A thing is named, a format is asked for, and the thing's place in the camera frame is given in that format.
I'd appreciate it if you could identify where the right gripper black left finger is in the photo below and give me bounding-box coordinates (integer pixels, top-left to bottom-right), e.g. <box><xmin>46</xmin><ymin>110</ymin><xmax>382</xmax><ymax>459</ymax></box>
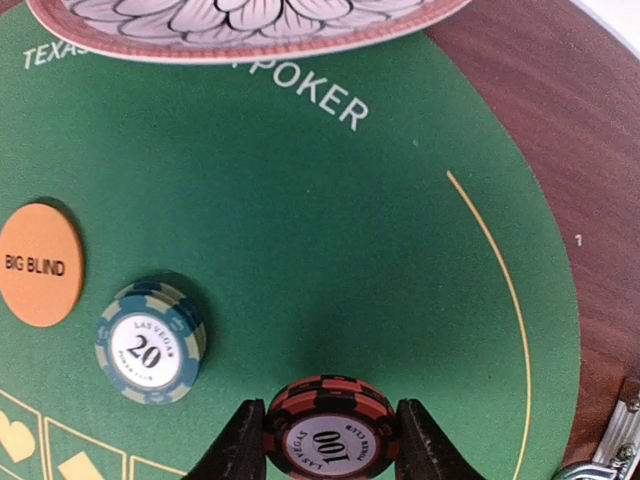
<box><xmin>184</xmin><ymin>399</ymin><xmax>267</xmax><ymax>480</ymax></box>

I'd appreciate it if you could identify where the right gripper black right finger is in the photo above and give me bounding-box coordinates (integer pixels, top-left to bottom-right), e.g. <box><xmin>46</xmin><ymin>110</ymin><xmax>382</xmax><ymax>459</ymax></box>
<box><xmin>394</xmin><ymin>399</ymin><xmax>483</xmax><ymax>480</ymax></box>

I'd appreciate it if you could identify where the black red 100 chip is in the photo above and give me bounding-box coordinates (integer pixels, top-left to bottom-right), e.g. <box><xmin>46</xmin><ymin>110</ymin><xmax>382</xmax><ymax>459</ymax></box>
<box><xmin>263</xmin><ymin>374</ymin><xmax>400</xmax><ymax>479</ymax></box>

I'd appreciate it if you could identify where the green 20 chip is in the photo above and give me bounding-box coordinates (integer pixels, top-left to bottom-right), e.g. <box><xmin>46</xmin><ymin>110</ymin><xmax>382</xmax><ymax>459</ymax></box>
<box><xmin>94</xmin><ymin>280</ymin><xmax>207</xmax><ymax>405</ymax></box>

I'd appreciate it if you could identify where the orange big blind button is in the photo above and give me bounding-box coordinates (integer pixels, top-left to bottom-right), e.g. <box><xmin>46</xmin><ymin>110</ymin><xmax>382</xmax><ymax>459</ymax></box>
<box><xmin>1</xmin><ymin>203</ymin><xmax>85</xmax><ymax>328</ymax></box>

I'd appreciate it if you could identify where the aluminium poker case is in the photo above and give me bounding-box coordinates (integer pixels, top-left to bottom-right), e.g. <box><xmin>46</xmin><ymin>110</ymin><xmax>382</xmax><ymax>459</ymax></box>
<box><xmin>553</xmin><ymin>378</ymin><xmax>639</xmax><ymax>480</ymax></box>

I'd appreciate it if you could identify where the green round poker mat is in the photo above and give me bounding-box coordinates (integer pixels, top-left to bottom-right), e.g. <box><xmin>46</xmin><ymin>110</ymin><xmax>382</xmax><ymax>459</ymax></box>
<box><xmin>1</xmin><ymin>6</ymin><xmax>580</xmax><ymax>479</ymax></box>

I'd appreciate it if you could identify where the patterned saucer plate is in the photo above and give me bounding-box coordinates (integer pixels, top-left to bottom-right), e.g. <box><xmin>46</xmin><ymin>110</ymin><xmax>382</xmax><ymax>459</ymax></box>
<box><xmin>27</xmin><ymin>0</ymin><xmax>469</xmax><ymax>65</ymax></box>

